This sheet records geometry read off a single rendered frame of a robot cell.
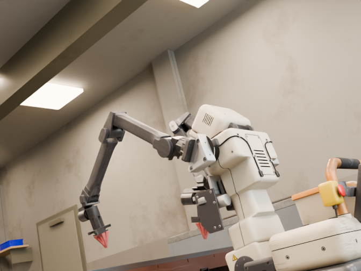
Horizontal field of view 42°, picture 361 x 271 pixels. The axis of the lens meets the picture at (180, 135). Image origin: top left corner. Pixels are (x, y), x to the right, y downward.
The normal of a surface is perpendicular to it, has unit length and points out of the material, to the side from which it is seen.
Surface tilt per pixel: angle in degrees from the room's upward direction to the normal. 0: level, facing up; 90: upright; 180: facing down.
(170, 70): 90
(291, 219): 90
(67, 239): 90
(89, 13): 90
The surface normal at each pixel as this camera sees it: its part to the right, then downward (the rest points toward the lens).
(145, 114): -0.68, -0.07
